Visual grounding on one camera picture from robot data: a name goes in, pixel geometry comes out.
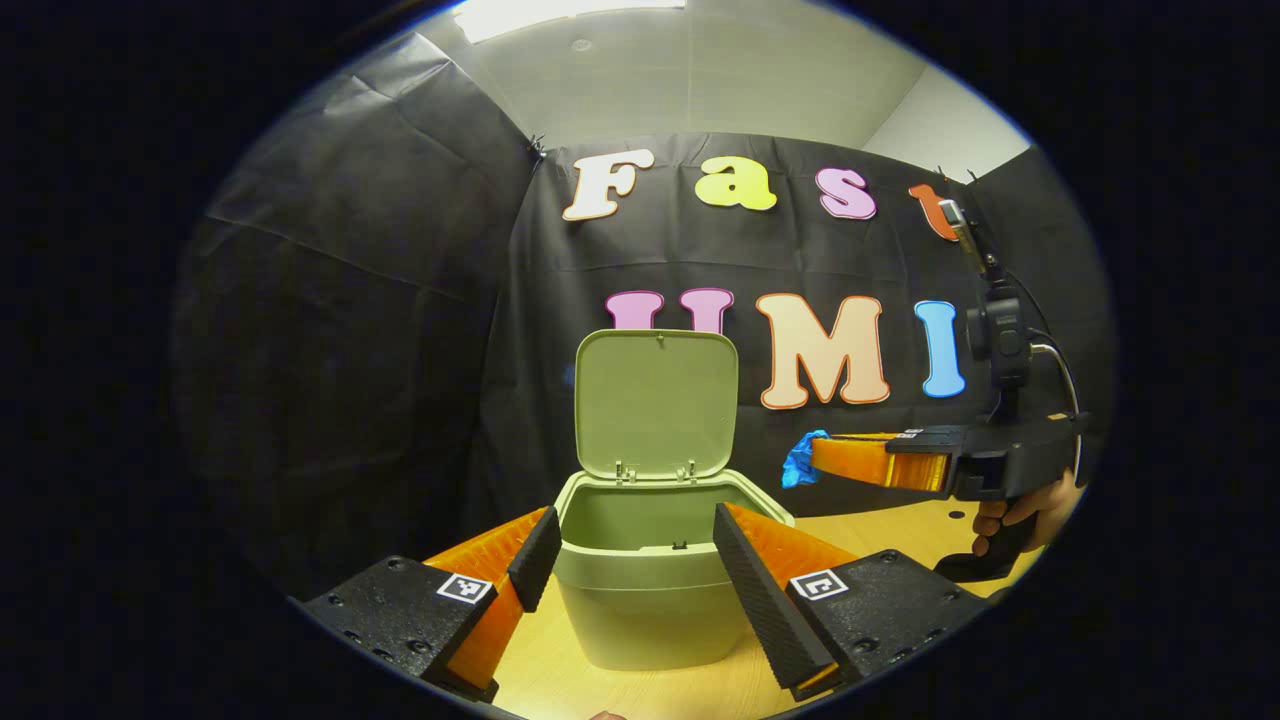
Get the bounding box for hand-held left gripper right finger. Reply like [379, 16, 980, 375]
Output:
[712, 502, 988, 702]

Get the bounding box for ceiling light panel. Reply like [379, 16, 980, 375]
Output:
[455, 0, 691, 43]

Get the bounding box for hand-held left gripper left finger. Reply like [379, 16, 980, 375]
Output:
[298, 507, 562, 703]

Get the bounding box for blue paper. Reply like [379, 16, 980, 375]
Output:
[781, 430, 832, 490]

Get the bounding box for wooden desktop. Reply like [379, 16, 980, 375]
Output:
[425, 495, 1047, 720]

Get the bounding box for green desktop garbage bin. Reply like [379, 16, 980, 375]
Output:
[553, 329, 796, 672]

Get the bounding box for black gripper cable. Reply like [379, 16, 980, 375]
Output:
[1000, 265, 1087, 481]

